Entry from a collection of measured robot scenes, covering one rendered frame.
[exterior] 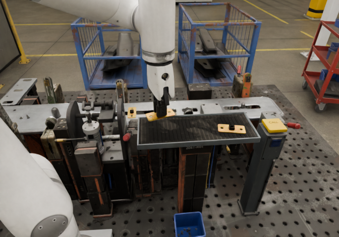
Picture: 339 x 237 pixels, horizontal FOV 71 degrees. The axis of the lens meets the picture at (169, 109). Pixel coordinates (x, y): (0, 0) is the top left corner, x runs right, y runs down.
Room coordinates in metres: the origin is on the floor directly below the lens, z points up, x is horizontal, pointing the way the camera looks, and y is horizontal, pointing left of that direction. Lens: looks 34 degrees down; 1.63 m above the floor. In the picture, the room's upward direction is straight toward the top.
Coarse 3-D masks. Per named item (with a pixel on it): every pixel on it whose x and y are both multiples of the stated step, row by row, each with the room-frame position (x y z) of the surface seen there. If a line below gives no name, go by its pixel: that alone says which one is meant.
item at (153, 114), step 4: (168, 108) 0.61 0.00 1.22; (152, 112) 0.59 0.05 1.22; (172, 112) 0.59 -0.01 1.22; (148, 116) 0.57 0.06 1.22; (152, 116) 0.57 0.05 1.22; (156, 116) 0.57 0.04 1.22; (160, 116) 0.57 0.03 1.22; (164, 116) 0.57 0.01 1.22; (168, 116) 0.57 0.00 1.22; (148, 120) 0.55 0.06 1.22; (152, 120) 0.55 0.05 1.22
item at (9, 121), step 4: (0, 104) 0.71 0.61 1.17; (0, 108) 0.70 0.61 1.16; (0, 112) 0.70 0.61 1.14; (4, 112) 0.71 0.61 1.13; (0, 116) 0.70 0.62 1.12; (4, 116) 0.70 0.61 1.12; (8, 116) 0.72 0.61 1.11; (4, 120) 0.70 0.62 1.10; (8, 120) 0.71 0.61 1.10; (8, 124) 0.70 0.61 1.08
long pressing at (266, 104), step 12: (12, 108) 0.93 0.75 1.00; (24, 108) 0.93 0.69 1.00; (36, 108) 0.93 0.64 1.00; (48, 108) 0.93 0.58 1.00; (60, 108) 0.93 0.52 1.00; (96, 108) 0.93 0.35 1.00; (132, 108) 0.93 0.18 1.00; (144, 108) 0.93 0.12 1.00; (180, 108) 0.93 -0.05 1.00; (240, 108) 0.93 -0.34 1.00; (264, 108) 0.93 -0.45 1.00; (276, 108) 0.93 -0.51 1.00; (12, 120) 0.84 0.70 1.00; (24, 120) 0.84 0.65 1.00; (36, 120) 0.84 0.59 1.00; (84, 120) 0.83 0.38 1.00; (252, 120) 0.85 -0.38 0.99; (24, 132) 0.76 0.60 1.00; (36, 132) 0.76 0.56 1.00
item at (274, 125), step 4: (264, 120) 0.63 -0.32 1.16; (268, 120) 0.63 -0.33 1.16; (272, 120) 0.63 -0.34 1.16; (276, 120) 0.63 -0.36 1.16; (264, 124) 0.61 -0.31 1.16; (268, 124) 0.61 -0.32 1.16; (272, 124) 0.61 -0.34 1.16; (276, 124) 0.61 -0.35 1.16; (280, 124) 0.61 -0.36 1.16; (268, 128) 0.59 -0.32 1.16; (272, 128) 0.58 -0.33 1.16; (276, 128) 0.58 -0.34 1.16; (280, 128) 0.58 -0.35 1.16; (284, 128) 0.58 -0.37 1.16; (272, 132) 0.58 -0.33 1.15; (276, 132) 0.58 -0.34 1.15
